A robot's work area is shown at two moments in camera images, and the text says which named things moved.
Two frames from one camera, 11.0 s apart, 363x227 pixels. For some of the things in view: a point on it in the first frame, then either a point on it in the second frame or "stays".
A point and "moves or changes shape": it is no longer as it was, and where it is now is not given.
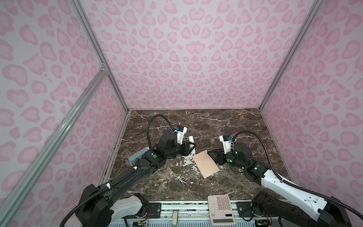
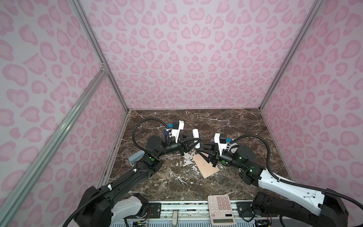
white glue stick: [191, 139] moves or changes shape
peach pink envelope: [205, 164] stays
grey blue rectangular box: [132, 159] stays
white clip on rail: [175, 218] stays
